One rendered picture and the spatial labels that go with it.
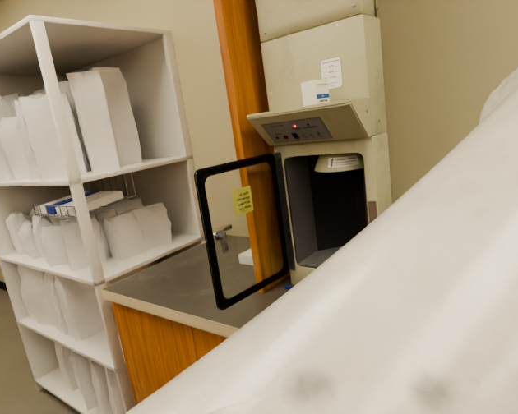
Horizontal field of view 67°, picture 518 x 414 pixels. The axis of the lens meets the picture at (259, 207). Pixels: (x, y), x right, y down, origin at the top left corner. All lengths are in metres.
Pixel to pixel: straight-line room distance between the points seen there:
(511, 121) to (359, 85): 0.92
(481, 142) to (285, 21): 1.07
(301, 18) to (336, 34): 0.12
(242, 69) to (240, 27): 0.12
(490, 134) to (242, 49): 1.12
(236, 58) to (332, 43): 0.29
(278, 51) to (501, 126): 1.07
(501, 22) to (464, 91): 0.21
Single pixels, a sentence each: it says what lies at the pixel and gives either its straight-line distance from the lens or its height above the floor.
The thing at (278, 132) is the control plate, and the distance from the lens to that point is 1.15.
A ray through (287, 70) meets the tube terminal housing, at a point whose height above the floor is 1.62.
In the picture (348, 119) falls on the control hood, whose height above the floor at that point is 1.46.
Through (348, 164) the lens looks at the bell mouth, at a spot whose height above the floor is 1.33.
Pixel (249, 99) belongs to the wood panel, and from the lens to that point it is 1.26.
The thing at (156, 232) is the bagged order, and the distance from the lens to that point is 2.15.
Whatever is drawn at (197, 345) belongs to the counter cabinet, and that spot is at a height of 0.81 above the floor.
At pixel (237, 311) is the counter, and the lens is 1.24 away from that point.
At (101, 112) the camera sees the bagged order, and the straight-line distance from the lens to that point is 1.97.
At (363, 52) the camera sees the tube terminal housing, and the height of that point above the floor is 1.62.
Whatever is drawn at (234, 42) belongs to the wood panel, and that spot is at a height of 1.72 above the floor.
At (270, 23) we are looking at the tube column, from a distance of 1.24.
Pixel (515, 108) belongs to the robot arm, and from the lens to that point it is 0.19.
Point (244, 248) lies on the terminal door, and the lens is 1.15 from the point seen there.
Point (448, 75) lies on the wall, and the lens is 1.47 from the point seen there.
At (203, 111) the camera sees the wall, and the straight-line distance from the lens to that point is 2.04.
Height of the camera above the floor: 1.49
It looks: 12 degrees down
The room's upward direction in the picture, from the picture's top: 8 degrees counter-clockwise
